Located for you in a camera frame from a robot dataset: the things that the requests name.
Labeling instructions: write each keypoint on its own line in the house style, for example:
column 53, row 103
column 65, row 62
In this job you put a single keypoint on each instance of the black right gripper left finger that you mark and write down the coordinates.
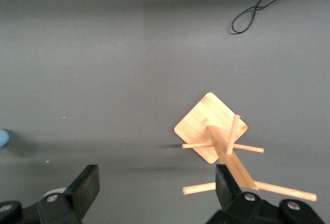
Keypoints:
column 82, row 188

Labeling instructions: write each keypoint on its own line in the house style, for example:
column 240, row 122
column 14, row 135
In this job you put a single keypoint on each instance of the light blue cup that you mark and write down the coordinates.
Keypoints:
column 3, row 137

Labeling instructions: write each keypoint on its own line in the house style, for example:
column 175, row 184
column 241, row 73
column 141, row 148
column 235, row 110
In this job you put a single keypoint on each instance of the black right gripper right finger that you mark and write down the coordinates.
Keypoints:
column 225, row 188

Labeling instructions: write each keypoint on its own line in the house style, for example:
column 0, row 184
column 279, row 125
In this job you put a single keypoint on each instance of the wooden mug tree stand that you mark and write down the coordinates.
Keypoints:
column 206, row 120

